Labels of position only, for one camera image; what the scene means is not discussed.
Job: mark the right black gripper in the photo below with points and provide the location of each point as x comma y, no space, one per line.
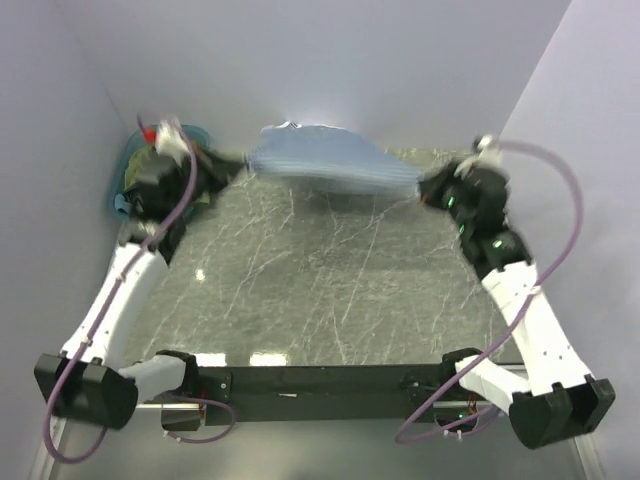
430,186

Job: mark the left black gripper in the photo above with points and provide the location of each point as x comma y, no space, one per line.
220,170

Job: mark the olive green tank top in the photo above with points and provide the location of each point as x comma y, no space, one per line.
155,182

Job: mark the blue white striped tank top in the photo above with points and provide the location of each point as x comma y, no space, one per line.
332,160

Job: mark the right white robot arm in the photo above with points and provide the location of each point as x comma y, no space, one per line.
558,398

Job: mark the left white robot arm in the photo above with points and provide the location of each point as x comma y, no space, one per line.
88,381

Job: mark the teal plastic laundry basket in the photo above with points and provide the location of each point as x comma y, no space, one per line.
135,143

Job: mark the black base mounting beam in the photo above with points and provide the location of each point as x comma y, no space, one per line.
315,393

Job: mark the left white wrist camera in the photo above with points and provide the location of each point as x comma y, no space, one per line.
166,138

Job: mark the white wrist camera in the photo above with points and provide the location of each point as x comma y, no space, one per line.
166,138
487,151

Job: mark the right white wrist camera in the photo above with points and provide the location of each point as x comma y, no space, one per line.
487,151

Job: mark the aluminium extrusion frame rail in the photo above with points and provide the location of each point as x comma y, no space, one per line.
54,431

